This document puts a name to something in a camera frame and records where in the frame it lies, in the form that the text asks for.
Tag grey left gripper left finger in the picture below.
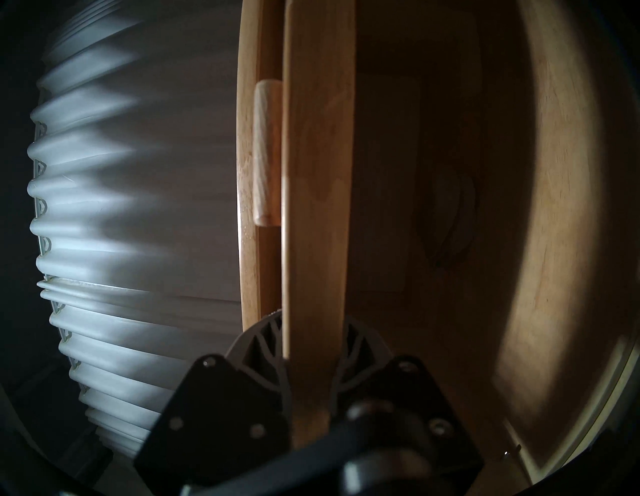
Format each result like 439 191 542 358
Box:
135 310 292 484

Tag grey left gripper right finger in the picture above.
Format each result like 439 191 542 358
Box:
330 315 484 494

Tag wooden sliding door with peg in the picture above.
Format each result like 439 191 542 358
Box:
252 0 358 451

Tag grey curtain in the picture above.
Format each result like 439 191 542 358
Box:
25 0 251 461

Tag wooden cabinet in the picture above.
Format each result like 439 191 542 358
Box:
235 0 640 486

